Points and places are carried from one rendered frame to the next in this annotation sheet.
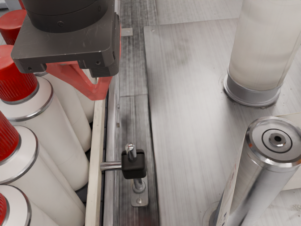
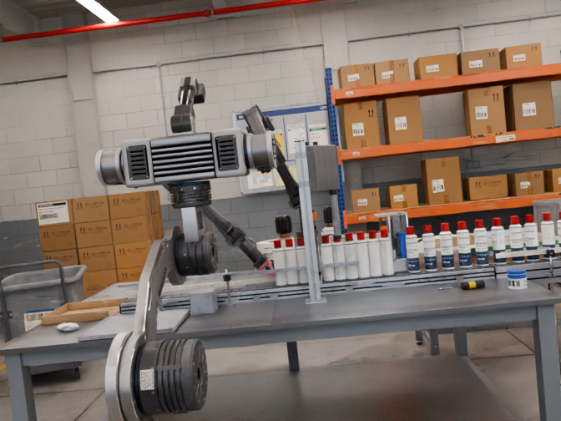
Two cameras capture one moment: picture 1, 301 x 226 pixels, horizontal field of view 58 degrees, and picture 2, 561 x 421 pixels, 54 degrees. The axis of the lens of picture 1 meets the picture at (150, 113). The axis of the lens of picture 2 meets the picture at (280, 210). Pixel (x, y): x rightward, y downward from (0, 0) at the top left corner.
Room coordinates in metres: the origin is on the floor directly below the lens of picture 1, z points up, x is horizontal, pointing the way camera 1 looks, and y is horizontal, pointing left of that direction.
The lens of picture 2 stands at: (0.20, 2.53, 1.34)
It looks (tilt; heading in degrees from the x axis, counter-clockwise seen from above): 3 degrees down; 272
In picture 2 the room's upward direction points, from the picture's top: 6 degrees counter-clockwise
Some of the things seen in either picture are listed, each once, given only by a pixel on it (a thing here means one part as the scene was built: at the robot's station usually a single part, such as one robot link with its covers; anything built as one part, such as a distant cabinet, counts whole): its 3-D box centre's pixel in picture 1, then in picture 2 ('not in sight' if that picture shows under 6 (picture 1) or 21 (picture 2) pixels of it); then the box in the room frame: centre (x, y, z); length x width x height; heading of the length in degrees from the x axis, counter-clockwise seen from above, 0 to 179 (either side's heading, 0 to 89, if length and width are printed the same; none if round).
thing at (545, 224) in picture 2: not in sight; (548, 235); (-0.85, 0.12, 0.98); 0.05 x 0.05 x 0.20
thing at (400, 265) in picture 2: not in sight; (393, 242); (-0.20, 0.02, 1.01); 0.14 x 0.13 x 0.26; 179
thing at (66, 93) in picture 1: (53, 96); (302, 260); (0.22, 0.11, 0.98); 0.05 x 0.05 x 0.20
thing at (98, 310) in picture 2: not in sight; (87, 311); (1.22, 0.10, 0.85); 0.30 x 0.26 x 0.04; 179
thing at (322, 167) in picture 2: not in sight; (317, 168); (0.12, 0.20, 1.38); 0.17 x 0.10 x 0.19; 55
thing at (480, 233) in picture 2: not in sight; (481, 242); (-0.56, 0.12, 0.98); 0.05 x 0.05 x 0.20
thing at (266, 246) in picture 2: not in sight; (276, 254); (0.37, -0.40, 0.95); 0.20 x 0.20 x 0.14
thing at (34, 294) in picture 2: not in sight; (46, 315); (2.31, -1.69, 0.48); 0.89 x 0.63 x 0.96; 107
